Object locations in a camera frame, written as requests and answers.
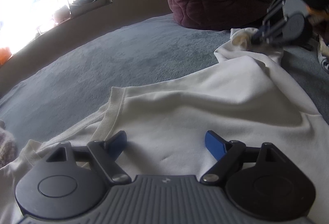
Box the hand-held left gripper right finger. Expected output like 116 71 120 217
200 130 286 185

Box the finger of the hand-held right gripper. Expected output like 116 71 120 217
250 0 286 46
265 16 290 46

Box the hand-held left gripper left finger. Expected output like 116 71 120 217
46 130 131 185

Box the white sweatshirt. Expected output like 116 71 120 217
0 27 329 224

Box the orange bag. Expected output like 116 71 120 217
0 46 13 65

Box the cardboard box of shoes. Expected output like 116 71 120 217
69 0 109 17

